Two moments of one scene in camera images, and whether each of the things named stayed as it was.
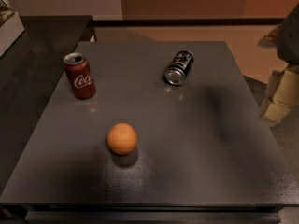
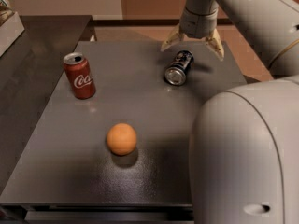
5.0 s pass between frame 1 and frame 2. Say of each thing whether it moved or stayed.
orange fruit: stayed
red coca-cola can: stayed
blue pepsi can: stayed
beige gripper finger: moved
